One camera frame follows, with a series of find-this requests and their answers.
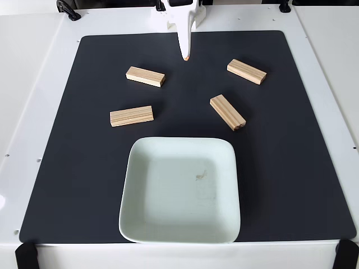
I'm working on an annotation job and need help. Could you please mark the black rubber mat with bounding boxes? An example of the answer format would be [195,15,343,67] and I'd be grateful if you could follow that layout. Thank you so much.
[19,30,357,244]

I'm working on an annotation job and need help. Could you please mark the pale green square plate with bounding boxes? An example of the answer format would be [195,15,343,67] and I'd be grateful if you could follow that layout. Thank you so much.
[118,136,242,244]

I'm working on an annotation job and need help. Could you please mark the grooved wooden block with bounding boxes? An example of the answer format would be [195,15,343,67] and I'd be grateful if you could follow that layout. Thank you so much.
[109,105,155,128]
[226,58,268,86]
[209,94,247,132]
[125,66,166,89]

